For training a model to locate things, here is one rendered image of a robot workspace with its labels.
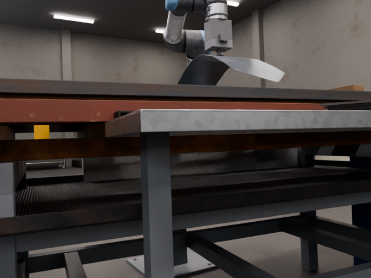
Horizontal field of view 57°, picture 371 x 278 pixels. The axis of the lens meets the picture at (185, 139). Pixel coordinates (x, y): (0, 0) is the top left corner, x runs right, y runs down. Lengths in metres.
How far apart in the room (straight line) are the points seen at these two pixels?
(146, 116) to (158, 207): 0.19
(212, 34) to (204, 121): 0.83
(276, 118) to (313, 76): 9.41
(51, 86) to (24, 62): 12.19
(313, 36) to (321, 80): 1.24
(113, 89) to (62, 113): 0.12
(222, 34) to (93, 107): 0.67
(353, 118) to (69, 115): 0.55
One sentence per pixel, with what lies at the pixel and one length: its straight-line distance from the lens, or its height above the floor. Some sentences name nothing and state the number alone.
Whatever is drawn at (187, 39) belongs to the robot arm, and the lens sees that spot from 1.77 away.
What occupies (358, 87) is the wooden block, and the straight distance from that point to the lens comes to 1.42.
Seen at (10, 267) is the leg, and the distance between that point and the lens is 0.80.
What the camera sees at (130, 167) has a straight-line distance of 1.59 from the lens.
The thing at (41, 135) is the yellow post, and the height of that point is 0.75.
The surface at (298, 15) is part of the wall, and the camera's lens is 10.66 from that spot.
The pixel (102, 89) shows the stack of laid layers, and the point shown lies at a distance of 0.77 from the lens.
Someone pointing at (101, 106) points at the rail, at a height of 0.79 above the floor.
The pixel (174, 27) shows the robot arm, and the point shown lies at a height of 1.21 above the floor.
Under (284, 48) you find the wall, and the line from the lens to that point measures 10.82.
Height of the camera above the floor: 0.70
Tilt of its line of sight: 1 degrees up
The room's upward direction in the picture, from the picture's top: 2 degrees counter-clockwise
